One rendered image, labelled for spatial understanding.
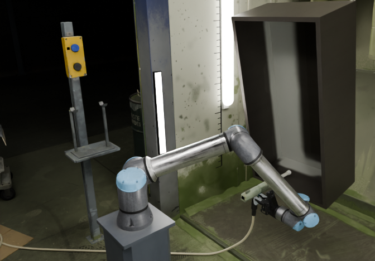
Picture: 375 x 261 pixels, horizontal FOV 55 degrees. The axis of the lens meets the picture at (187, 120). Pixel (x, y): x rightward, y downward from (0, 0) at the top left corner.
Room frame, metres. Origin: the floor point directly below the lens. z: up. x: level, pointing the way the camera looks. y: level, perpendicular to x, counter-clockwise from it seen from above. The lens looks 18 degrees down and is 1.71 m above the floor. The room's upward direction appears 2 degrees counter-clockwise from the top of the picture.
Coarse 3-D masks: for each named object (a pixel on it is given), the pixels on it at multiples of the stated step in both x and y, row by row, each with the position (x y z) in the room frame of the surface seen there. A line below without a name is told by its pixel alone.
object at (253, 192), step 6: (282, 174) 2.26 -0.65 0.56; (288, 174) 2.28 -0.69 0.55; (258, 186) 2.11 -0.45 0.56; (264, 186) 2.10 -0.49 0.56; (246, 192) 2.02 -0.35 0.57; (252, 192) 2.03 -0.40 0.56; (258, 192) 2.06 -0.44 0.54; (246, 198) 1.99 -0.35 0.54; (252, 198) 2.03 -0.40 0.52; (252, 204) 2.08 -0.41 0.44; (252, 210) 2.09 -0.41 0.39
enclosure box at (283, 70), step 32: (256, 32) 2.42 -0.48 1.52; (288, 32) 2.39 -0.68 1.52; (320, 32) 1.81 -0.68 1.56; (352, 32) 2.01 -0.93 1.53; (256, 64) 2.42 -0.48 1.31; (288, 64) 2.43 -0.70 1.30; (320, 64) 1.84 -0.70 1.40; (352, 64) 2.03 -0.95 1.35; (256, 96) 2.43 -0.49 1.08; (288, 96) 2.48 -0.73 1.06; (320, 96) 1.86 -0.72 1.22; (352, 96) 2.06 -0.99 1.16; (256, 128) 2.44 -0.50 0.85; (288, 128) 2.54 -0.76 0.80; (320, 128) 1.90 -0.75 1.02; (352, 128) 2.09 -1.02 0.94; (288, 160) 2.56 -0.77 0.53; (320, 160) 2.36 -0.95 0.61; (352, 160) 2.12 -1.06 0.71; (320, 192) 2.12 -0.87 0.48
